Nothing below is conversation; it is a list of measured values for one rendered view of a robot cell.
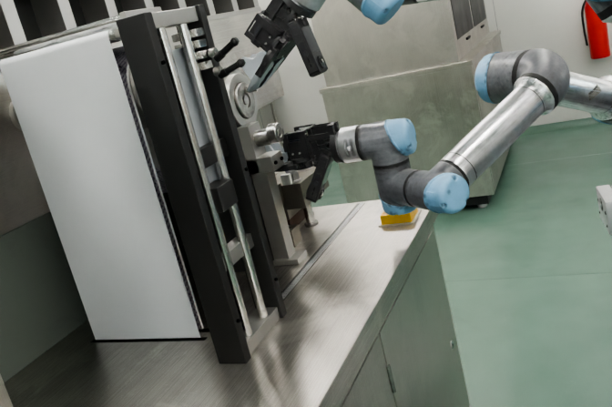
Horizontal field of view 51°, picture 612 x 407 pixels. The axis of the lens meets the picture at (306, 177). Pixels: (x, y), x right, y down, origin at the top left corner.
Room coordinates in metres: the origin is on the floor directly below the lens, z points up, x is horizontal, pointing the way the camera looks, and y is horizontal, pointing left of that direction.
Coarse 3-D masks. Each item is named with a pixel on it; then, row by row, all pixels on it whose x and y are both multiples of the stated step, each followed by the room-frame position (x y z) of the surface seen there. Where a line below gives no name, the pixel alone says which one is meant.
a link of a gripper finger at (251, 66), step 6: (258, 54) 1.31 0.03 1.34; (264, 54) 1.30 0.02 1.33; (246, 60) 1.32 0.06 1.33; (252, 60) 1.31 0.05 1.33; (258, 60) 1.31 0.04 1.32; (246, 66) 1.32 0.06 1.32; (252, 66) 1.31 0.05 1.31; (258, 66) 1.31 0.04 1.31; (270, 66) 1.31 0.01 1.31; (246, 72) 1.32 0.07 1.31; (252, 72) 1.31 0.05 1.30; (252, 78) 1.31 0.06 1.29; (258, 78) 1.30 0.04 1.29; (252, 84) 1.32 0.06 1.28; (258, 84) 1.31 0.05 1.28; (252, 90) 1.33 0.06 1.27
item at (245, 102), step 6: (240, 84) 1.34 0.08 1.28; (246, 84) 1.36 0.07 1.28; (234, 90) 1.33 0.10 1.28; (240, 90) 1.34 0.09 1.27; (234, 96) 1.32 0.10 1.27; (240, 96) 1.33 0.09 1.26; (246, 96) 1.35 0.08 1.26; (252, 96) 1.38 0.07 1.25; (240, 102) 1.32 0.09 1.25; (246, 102) 1.34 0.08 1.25; (252, 102) 1.37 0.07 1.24; (240, 108) 1.32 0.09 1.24; (246, 108) 1.34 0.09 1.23; (252, 108) 1.36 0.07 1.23; (240, 114) 1.32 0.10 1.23; (246, 114) 1.33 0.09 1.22; (252, 114) 1.36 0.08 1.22
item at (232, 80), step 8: (232, 80) 1.33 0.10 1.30; (240, 80) 1.36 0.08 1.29; (248, 80) 1.39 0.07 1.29; (232, 88) 1.32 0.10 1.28; (232, 96) 1.31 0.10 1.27; (232, 104) 1.31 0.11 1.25; (256, 104) 1.39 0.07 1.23; (256, 112) 1.39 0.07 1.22; (240, 120) 1.32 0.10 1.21; (248, 120) 1.35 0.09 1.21
